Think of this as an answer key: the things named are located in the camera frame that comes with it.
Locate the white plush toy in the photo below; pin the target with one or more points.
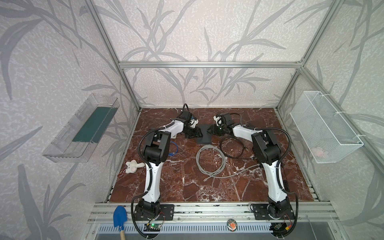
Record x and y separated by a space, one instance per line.
133 166

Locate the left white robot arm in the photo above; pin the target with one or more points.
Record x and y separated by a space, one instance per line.
153 149

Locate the pink item in basket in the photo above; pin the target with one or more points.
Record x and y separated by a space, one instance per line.
318 152

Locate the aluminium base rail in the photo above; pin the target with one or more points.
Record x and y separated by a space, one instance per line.
204 212

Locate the green circuit board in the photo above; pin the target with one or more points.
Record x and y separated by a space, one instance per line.
151 227

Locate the clear plastic wall bin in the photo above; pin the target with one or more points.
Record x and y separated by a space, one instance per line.
79 138

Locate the blue shovel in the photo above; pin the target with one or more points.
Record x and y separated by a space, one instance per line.
119 218

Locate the dark grey network switch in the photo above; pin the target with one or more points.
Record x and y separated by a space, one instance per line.
206 138

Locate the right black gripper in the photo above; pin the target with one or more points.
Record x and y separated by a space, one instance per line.
216 129

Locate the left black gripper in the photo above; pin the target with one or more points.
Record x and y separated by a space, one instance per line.
194 130

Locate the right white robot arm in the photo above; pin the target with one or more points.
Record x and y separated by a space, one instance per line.
269 154

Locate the white wire mesh basket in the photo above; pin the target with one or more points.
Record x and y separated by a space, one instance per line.
322 125

